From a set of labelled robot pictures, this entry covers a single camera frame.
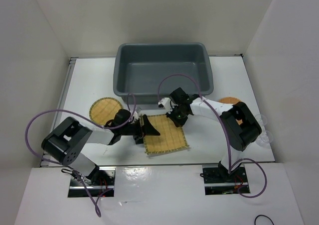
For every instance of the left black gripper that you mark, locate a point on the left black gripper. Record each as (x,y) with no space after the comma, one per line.
(147,129)

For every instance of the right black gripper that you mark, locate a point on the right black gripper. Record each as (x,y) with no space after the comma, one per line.
(178,123)

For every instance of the square bamboo mat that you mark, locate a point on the square bamboo mat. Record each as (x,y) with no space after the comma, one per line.
(171,139)

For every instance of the round yellow bamboo tray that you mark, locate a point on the round yellow bamboo tray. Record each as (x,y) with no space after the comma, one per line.
(104,109)

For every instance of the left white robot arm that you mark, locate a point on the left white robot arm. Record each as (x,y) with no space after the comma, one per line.
(66,142)

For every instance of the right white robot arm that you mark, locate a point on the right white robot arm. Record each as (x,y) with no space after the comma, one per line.
(238,123)

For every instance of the grey plastic bin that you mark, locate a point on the grey plastic bin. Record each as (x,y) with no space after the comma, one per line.
(153,70)

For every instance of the round orange woven tray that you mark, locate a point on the round orange woven tray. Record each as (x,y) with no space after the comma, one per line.
(228,102)

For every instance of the clear plastic cup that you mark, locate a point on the clear plastic cup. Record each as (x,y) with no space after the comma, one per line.
(261,119)
(264,139)

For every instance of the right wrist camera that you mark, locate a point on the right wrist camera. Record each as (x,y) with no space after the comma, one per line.
(166,104)

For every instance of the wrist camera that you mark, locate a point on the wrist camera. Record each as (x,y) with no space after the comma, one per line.
(137,112)
(166,104)

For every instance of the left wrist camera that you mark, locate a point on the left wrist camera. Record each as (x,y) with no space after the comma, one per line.
(137,112)

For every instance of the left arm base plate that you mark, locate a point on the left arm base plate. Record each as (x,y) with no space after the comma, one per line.
(102,186)

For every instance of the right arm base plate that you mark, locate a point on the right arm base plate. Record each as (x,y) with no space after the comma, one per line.
(215,184)

